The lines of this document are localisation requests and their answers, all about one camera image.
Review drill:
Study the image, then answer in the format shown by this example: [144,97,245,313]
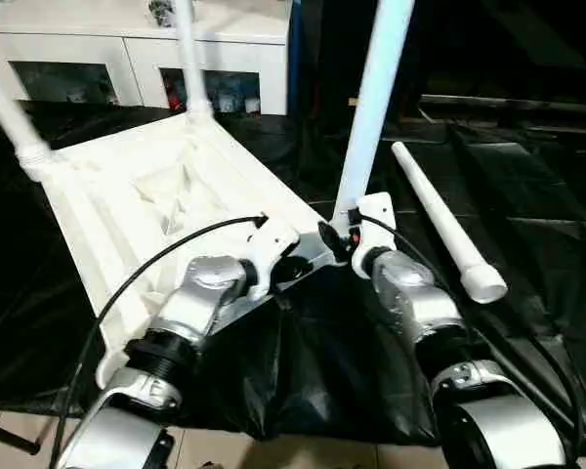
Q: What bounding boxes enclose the white plastic table leg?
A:
[0,61,56,183]
[173,0,217,124]
[331,0,416,236]
[391,141,510,305]

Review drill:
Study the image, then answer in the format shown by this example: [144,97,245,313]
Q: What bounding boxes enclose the white plastic table top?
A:
[21,114,349,392]

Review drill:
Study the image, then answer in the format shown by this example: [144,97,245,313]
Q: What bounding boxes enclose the black stand leg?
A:
[0,408,44,456]

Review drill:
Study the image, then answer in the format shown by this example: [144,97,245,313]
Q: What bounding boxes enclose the black mat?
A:
[0,100,586,448]

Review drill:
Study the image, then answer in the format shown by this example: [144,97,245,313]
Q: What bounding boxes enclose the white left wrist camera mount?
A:
[243,218,303,303]

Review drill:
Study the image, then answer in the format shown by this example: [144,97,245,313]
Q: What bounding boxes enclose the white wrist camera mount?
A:
[349,192,398,280]
[243,218,303,303]

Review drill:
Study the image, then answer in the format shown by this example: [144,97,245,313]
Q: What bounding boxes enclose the black object pile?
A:
[147,0,178,26]

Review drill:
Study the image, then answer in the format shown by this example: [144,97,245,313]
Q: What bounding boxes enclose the black backdrop cloth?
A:
[404,0,586,107]

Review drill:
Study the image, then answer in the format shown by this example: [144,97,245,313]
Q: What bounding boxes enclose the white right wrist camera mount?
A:
[349,192,398,280]

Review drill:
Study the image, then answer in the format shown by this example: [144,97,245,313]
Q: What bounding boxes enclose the white glass-door cabinet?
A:
[0,0,290,117]

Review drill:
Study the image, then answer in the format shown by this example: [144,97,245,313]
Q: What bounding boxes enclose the printed box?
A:
[217,87,243,112]

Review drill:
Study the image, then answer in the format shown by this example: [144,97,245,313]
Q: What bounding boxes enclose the blue vertical strip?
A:
[286,0,310,116]

